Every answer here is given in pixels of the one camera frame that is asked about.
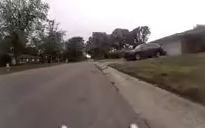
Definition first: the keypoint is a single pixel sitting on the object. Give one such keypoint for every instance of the grass lawn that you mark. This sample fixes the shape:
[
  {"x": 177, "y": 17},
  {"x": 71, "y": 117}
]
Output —
[{"x": 170, "y": 70}]

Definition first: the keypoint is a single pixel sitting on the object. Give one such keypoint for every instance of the low house with garage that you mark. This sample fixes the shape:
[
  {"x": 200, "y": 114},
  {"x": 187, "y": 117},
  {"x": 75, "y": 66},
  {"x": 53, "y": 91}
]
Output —
[{"x": 190, "y": 41}]

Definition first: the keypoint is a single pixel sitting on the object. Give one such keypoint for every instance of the group of trees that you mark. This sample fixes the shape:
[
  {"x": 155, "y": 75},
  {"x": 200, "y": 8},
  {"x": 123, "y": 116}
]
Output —
[{"x": 116, "y": 40}]

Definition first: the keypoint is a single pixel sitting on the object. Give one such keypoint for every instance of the large leafy tree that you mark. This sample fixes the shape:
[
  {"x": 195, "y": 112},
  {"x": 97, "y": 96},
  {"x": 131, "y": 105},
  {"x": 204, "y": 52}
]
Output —
[{"x": 18, "y": 23}]

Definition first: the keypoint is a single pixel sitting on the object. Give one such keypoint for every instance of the pale concrete kerb strip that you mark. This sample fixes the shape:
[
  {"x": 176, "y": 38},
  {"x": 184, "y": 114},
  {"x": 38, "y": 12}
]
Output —
[{"x": 150, "y": 96}]

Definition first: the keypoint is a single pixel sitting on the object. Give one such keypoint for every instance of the robot's own part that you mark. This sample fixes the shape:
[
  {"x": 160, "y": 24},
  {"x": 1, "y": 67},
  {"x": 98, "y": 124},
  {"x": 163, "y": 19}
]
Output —
[
  {"x": 133, "y": 126},
  {"x": 63, "y": 126}
]

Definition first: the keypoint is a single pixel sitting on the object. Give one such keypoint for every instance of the grey asphalt road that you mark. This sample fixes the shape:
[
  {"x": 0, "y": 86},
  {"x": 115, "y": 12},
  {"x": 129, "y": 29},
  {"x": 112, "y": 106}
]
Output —
[{"x": 63, "y": 96}]

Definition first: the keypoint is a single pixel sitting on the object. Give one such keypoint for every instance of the dark car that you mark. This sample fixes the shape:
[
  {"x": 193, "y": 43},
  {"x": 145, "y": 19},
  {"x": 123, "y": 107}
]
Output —
[{"x": 145, "y": 51}]

